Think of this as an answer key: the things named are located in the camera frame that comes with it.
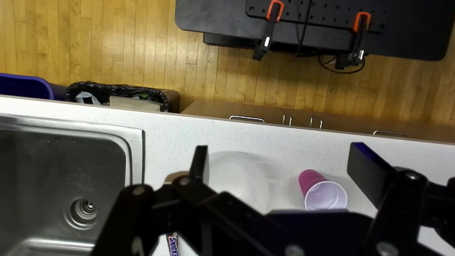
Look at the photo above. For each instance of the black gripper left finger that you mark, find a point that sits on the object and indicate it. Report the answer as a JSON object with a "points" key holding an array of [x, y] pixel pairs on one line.
{"points": [[200, 164]]}

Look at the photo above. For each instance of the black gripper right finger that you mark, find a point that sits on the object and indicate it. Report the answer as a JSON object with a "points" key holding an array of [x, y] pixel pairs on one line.
{"points": [[370, 171]]}

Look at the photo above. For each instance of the brown chocolate bar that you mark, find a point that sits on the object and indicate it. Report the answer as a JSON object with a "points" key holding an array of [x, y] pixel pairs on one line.
{"points": [[174, 243]]}

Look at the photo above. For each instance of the clear plastic bowl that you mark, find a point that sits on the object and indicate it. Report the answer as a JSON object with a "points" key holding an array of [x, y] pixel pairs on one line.
{"points": [[237, 175]]}

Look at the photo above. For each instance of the purple plastic cup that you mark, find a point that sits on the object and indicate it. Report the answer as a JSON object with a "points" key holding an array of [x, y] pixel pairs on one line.
{"points": [[322, 192]]}

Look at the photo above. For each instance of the stainless steel double sink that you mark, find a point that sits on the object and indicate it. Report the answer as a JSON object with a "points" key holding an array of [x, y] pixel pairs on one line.
{"points": [[52, 175]]}

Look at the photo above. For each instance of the blue plastic bin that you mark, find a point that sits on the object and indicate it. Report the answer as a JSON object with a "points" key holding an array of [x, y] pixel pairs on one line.
{"points": [[23, 86]]}

